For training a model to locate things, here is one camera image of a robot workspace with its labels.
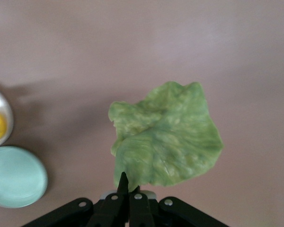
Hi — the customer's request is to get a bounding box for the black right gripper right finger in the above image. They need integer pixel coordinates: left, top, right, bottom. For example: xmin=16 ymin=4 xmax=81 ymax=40
xmin=129 ymin=185 xmax=229 ymax=227

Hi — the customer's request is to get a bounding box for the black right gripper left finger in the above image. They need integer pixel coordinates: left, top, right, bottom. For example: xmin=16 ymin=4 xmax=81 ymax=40
xmin=21 ymin=172 xmax=130 ymax=227

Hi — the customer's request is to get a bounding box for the green lettuce leaf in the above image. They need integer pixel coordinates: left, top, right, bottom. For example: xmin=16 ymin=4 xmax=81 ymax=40
xmin=108 ymin=81 xmax=223 ymax=192

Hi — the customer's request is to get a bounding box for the light green plate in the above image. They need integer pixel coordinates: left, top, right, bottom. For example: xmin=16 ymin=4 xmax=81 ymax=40
xmin=0 ymin=146 xmax=49 ymax=209

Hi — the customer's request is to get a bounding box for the beige plate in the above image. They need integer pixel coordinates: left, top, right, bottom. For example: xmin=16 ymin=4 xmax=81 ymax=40
xmin=0 ymin=85 xmax=14 ymax=150

